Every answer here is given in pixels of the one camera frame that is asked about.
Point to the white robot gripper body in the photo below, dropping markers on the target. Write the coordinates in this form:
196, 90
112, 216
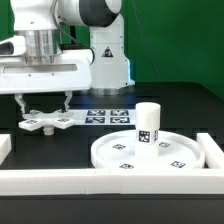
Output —
21, 79

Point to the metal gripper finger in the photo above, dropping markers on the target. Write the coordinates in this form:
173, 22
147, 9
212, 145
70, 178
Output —
21, 102
65, 105

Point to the white cross-shaped table base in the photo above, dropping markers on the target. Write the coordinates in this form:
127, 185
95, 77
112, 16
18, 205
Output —
47, 121

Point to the white round table top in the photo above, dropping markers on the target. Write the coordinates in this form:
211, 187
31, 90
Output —
128, 150

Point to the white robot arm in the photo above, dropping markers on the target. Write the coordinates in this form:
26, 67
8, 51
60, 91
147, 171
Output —
64, 46

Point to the white left fence bar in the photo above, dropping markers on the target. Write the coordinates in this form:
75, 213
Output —
5, 146

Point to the white fence bar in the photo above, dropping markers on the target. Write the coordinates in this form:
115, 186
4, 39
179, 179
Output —
99, 181
5, 146
213, 153

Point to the white front fence bar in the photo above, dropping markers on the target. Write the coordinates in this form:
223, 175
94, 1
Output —
99, 181

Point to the white right fence bar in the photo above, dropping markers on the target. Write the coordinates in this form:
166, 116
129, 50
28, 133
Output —
213, 153

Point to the white marker base plate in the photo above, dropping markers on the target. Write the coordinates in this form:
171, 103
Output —
104, 117

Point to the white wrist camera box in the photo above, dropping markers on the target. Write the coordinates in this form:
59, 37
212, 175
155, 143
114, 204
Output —
14, 46

